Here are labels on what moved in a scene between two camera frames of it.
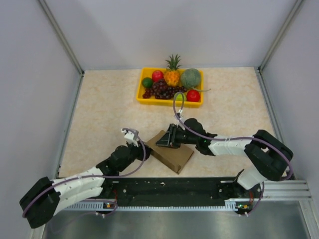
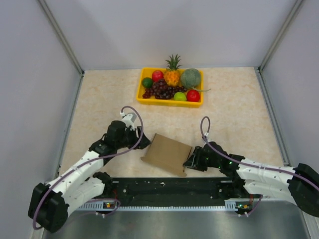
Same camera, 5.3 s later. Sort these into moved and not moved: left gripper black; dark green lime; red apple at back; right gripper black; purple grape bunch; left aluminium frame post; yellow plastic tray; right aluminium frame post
Moved: right gripper black; left gripper black
Not moved: yellow plastic tray; dark green lime; red apple at back; purple grape bunch; left aluminium frame post; right aluminium frame post
